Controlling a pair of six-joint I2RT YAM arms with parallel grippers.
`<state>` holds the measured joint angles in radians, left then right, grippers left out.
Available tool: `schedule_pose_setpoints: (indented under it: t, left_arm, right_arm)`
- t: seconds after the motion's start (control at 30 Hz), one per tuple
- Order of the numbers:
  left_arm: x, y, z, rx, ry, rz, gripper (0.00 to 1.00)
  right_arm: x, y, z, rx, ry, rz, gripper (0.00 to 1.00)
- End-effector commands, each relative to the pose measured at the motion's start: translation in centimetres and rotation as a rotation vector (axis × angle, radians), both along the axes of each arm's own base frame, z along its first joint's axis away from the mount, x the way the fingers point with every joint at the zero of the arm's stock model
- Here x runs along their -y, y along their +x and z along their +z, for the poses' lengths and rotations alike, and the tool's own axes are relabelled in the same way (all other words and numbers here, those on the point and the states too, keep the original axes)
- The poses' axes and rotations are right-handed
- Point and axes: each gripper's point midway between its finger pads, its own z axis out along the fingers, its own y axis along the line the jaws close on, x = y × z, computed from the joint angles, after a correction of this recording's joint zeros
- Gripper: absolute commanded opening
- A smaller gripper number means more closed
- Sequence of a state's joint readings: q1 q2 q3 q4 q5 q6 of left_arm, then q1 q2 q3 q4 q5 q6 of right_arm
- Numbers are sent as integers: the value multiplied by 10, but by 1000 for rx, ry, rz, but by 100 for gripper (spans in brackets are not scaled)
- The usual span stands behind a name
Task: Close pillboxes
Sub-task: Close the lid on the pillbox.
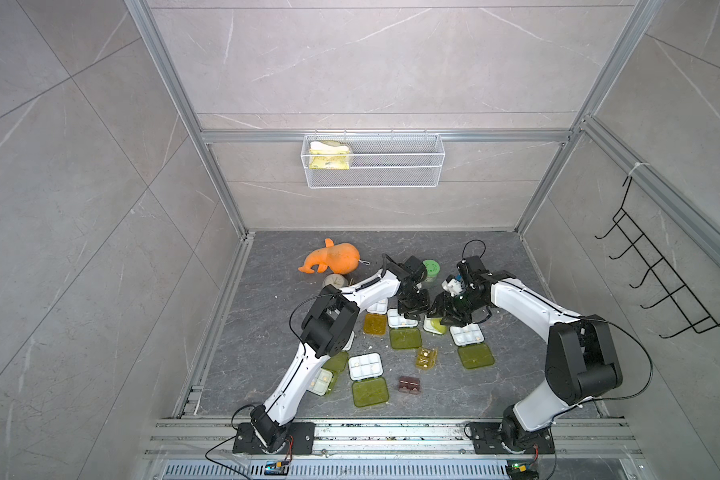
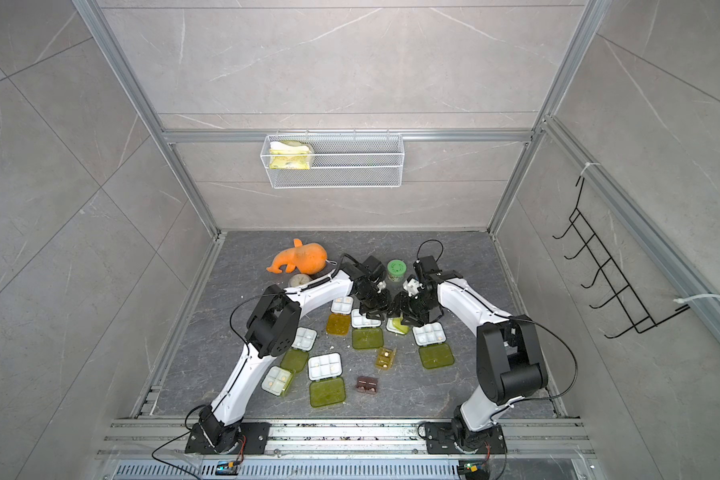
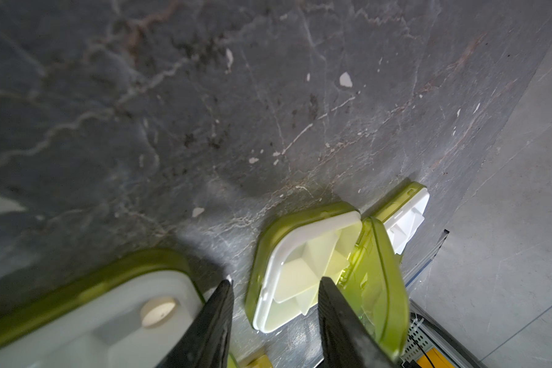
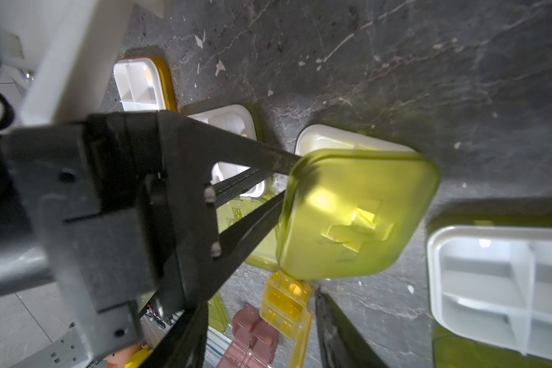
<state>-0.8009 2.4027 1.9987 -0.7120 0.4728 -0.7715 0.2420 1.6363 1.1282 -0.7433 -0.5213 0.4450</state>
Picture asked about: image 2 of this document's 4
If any small green pillbox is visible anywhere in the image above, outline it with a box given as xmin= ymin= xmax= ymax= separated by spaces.
xmin=386 ymin=317 xmax=410 ymax=336

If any green lid six-cell pillbox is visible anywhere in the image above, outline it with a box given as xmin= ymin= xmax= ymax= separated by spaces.
xmin=351 ymin=309 xmax=384 ymax=350

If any amber lid small pillbox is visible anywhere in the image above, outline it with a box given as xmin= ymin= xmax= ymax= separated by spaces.
xmin=326 ymin=296 xmax=354 ymax=336

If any small yellow clear pillbox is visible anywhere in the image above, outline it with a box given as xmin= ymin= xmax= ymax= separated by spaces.
xmin=375 ymin=347 xmax=396 ymax=370

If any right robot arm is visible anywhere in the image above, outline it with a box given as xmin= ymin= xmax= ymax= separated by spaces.
xmin=390 ymin=255 xmax=554 ymax=453

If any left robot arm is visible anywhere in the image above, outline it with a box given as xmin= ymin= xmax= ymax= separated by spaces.
xmin=185 ymin=254 xmax=391 ymax=455

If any green lidded jar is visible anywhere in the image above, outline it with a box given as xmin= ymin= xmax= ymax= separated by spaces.
xmin=387 ymin=259 xmax=407 ymax=283

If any orange whale toy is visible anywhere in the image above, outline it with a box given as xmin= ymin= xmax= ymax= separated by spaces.
xmin=266 ymin=238 xmax=328 ymax=275

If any dark red small pillbox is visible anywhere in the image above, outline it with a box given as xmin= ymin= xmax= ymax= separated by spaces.
xmin=355 ymin=376 xmax=379 ymax=395

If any left green four-cell pillbox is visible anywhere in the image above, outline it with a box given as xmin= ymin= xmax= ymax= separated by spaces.
xmin=280 ymin=327 xmax=317 ymax=374

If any front left small pillbox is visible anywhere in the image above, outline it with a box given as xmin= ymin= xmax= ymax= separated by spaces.
xmin=261 ymin=366 xmax=294 ymax=397

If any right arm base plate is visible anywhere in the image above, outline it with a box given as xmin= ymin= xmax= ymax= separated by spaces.
xmin=418 ymin=421 xmax=507 ymax=455

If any white wire wall basket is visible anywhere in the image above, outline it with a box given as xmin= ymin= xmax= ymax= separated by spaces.
xmin=260 ymin=132 xmax=405 ymax=189

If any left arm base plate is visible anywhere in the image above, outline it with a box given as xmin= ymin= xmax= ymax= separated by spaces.
xmin=184 ymin=422 xmax=271 ymax=455

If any black wall hook rack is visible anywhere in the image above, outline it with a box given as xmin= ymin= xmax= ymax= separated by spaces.
xmin=552 ymin=177 xmax=690 ymax=340

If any metal base rail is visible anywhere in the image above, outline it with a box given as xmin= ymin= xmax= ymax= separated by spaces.
xmin=90 ymin=417 xmax=605 ymax=479

